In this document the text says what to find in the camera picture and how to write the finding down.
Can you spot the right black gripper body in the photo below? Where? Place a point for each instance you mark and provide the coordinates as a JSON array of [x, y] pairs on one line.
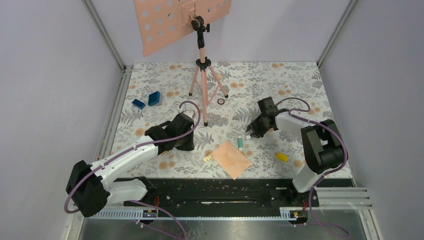
[[260, 120]]

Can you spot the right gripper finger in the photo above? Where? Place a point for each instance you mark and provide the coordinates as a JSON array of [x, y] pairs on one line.
[[257, 134], [253, 127]]

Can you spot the green white glue stick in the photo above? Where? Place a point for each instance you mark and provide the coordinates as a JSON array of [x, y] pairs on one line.
[[240, 143]]

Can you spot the tan paper envelope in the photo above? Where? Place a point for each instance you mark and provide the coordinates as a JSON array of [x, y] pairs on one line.
[[231, 159]]

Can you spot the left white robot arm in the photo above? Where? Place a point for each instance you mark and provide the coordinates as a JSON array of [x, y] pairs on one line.
[[92, 186]]

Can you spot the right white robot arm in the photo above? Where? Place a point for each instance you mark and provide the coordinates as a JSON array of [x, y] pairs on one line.
[[323, 148]]

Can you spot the cream chess knight piece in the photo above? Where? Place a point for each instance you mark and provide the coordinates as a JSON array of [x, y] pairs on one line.
[[207, 158]]

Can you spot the yellow toy brick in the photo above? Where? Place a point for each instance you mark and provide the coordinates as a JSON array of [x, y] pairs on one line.
[[282, 157]]

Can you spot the floral patterned table mat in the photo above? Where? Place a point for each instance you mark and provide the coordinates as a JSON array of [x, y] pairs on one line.
[[290, 84]]

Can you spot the large blue toy brick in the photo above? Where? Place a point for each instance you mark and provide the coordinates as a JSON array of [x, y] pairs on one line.
[[155, 99]]

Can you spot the small blue toy brick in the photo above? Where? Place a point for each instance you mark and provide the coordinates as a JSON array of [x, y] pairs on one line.
[[138, 104]]

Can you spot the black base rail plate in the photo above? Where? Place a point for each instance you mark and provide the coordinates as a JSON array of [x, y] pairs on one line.
[[214, 197]]

